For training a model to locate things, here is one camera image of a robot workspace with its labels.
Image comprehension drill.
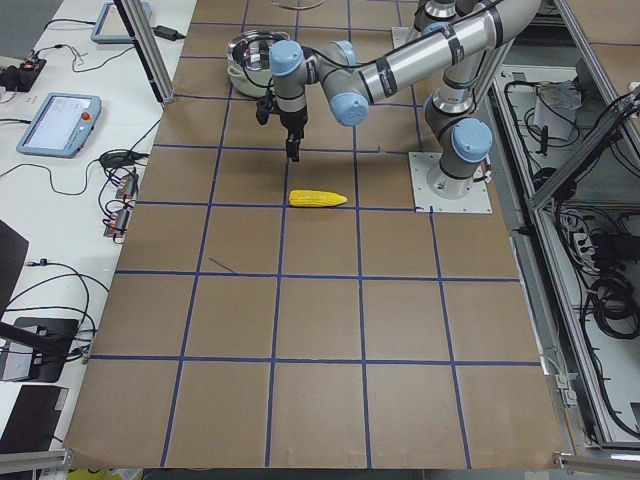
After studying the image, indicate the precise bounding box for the pale green metal pot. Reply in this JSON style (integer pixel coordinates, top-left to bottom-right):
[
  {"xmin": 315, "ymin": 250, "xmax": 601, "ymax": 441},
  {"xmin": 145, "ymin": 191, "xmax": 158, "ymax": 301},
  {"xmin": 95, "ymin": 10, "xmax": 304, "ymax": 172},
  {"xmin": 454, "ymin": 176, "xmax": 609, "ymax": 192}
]
[{"xmin": 227, "ymin": 30, "xmax": 290, "ymax": 98}]

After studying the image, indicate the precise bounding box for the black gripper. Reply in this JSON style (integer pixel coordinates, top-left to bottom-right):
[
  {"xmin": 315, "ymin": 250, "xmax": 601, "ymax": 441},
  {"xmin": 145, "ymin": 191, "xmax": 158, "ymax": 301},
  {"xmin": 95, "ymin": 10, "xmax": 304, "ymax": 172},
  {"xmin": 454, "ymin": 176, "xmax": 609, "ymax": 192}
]
[{"xmin": 279, "ymin": 107, "xmax": 307, "ymax": 162}]

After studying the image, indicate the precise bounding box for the yellow corn cob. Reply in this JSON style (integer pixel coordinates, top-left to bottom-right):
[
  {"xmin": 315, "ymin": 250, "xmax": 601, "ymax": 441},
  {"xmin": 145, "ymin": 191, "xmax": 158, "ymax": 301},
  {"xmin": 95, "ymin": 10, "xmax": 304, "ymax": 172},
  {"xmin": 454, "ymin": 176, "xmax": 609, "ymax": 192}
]
[{"xmin": 288, "ymin": 189, "xmax": 348, "ymax": 208}]

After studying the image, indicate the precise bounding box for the black monitor stand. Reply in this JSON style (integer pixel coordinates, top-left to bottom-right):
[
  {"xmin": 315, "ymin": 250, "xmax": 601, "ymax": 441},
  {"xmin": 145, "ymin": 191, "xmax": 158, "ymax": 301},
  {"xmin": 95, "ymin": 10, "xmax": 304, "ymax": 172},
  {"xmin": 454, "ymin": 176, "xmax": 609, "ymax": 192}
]
[{"xmin": 1, "ymin": 317, "xmax": 79, "ymax": 383}]

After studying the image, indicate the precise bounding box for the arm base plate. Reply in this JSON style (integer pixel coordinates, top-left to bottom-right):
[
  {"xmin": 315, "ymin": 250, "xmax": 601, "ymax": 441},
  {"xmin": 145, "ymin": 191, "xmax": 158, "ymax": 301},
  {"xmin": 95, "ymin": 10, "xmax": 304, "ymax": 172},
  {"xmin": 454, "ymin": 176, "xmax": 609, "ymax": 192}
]
[
  {"xmin": 408, "ymin": 152, "xmax": 492, "ymax": 214},
  {"xmin": 391, "ymin": 27, "xmax": 421, "ymax": 48}
]

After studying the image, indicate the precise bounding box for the far blue teach pendant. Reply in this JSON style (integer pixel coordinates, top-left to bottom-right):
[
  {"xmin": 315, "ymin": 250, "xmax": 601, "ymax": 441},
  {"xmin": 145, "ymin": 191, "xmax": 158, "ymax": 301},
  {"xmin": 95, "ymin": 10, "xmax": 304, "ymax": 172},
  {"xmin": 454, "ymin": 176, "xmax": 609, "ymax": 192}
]
[{"xmin": 90, "ymin": 2, "xmax": 132, "ymax": 45}]

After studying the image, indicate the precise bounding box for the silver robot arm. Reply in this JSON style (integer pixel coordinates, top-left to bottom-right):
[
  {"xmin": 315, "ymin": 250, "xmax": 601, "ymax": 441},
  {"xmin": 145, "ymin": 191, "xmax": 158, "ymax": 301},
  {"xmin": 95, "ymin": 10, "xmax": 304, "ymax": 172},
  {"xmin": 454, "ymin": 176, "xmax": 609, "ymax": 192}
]
[
  {"xmin": 413, "ymin": 0, "xmax": 478, "ymax": 34},
  {"xmin": 256, "ymin": 0, "xmax": 540, "ymax": 199}
]

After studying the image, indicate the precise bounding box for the near blue teach pendant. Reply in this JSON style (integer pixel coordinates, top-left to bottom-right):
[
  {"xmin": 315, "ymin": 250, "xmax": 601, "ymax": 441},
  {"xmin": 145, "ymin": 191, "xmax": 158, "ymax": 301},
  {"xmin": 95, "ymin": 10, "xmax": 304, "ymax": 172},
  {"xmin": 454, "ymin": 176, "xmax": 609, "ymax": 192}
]
[{"xmin": 16, "ymin": 92, "xmax": 102, "ymax": 158}]

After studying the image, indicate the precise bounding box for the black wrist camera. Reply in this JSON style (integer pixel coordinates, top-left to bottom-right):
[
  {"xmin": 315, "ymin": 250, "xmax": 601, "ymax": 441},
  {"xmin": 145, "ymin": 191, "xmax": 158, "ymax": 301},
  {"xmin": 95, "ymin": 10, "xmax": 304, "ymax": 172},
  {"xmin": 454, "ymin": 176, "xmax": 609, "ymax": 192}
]
[{"xmin": 255, "ymin": 89, "xmax": 279, "ymax": 125}]

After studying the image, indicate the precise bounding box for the glass pot lid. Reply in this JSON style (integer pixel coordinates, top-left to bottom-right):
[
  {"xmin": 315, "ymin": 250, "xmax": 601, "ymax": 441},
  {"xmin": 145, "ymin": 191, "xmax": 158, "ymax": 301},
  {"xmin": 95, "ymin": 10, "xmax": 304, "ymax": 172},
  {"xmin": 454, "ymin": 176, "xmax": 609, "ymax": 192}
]
[{"xmin": 227, "ymin": 30, "xmax": 290, "ymax": 71}]

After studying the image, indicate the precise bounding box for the aluminium frame post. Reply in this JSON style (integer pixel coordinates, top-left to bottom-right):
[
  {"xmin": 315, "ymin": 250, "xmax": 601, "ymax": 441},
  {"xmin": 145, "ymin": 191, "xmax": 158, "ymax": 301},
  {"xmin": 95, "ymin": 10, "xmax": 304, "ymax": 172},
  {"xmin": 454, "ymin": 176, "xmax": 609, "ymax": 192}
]
[{"xmin": 114, "ymin": 0, "xmax": 175, "ymax": 105}]

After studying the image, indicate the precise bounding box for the black power adapter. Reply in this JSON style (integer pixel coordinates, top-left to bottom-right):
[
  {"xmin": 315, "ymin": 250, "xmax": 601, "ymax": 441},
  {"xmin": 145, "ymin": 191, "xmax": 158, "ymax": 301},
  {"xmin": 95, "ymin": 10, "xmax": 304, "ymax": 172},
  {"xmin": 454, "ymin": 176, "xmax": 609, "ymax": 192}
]
[{"xmin": 152, "ymin": 25, "xmax": 186, "ymax": 41}]

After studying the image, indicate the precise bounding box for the blue teach pendant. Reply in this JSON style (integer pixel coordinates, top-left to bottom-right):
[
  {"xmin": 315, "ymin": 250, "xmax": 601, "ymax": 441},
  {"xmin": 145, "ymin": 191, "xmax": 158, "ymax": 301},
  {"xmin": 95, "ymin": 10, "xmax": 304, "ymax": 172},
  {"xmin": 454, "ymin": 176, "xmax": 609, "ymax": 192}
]
[
  {"xmin": 90, "ymin": 2, "xmax": 132, "ymax": 45},
  {"xmin": 16, "ymin": 92, "xmax": 102, "ymax": 158}
]

